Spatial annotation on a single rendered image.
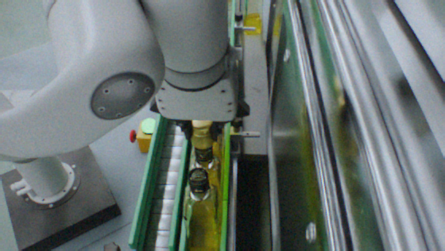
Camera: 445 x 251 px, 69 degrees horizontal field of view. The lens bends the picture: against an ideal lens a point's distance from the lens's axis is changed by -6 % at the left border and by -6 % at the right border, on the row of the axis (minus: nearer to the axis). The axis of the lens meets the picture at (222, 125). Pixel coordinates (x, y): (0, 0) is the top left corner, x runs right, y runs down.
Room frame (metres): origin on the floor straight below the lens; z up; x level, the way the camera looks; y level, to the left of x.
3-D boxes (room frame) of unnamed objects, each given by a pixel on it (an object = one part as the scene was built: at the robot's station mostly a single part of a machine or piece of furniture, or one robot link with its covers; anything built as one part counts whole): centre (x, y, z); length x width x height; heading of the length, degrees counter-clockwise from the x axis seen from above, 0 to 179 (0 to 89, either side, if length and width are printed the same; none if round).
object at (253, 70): (0.99, -0.10, 0.84); 0.95 x 0.09 x 0.11; 178
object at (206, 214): (0.28, 0.04, 0.99); 0.06 x 0.06 x 0.21; 88
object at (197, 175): (0.28, 0.04, 1.12); 0.03 x 0.03 x 0.05
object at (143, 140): (0.65, 0.21, 0.79); 0.07 x 0.07 x 0.07; 88
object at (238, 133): (0.52, -0.05, 0.94); 0.07 x 0.04 x 0.13; 88
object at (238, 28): (0.97, -0.07, 0.94); 0.07 x 0.04 x 0.13; 88
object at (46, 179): (0.46, 0.46, 0.89); 0.16 x 0.13 x 0.15; 120
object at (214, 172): (0.34, 0.03, 0.99); 0.06 x 0.06 x 0.21; 87
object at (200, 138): (0.34, 0.03, 1.17); 0.04 x 0.04 x 0.04
